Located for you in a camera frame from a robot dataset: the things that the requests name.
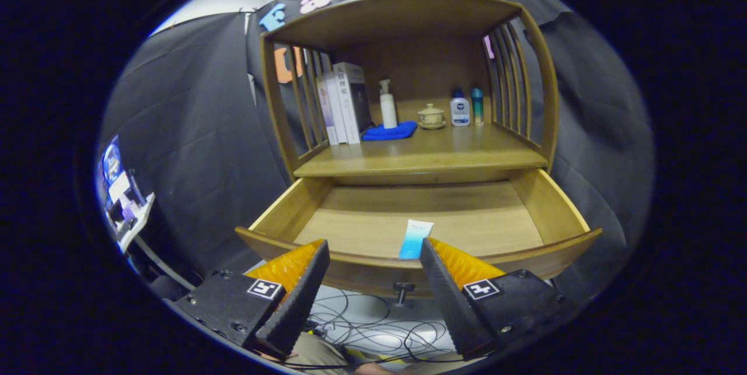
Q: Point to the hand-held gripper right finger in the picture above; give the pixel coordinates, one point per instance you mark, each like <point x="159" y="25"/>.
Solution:
<point x="449" y="305"/>

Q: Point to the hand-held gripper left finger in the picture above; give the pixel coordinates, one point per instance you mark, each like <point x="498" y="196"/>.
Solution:
<point x="300" y="299"/>

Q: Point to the black drawer knob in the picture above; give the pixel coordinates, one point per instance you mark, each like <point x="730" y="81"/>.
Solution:
<point x="403" y="290"/>

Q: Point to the blue gradient cosmetic tube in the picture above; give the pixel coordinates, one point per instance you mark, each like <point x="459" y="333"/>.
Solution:
<point x="415" y="238"/>

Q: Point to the wooden drawer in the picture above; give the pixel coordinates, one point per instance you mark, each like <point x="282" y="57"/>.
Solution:
<point x="373" y="217"/>

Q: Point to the wooden countertop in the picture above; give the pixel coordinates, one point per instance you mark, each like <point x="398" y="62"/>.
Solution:
<point x="443" y="150"/>

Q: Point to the wooden cabinet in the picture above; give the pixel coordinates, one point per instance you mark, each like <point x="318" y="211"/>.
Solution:
<point x="420" y="60"/>

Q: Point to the person's beige trousers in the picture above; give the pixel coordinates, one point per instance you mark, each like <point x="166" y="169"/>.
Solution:
<point x="318" y="351"/>

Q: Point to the blue folded cloth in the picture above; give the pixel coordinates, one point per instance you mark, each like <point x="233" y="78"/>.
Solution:
<point x="390" y="131"/>

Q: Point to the beige lidded ceramic cup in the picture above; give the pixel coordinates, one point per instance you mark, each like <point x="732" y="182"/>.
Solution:
<point x="431" y="117"/>

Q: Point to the pale purple book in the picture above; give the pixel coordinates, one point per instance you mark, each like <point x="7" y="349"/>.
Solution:
<point x="325" y="109"/>

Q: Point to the white lotion bottle blue cap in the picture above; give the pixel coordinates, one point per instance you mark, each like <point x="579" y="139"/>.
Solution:
<point x="460" y="111"/>

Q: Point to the slim teal bottle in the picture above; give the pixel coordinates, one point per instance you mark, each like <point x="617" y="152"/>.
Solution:
<point x="477" y="108"/>

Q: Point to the white book with dark cover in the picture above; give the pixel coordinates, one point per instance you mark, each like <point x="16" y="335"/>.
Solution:
<point x="350" y="101"/>

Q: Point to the white pump bottle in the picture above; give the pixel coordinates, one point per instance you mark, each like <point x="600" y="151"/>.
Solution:
<point x="388" y="109"/>

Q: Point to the white equipment stand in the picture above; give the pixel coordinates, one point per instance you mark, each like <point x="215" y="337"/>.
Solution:
<point x="122" y="194"/>

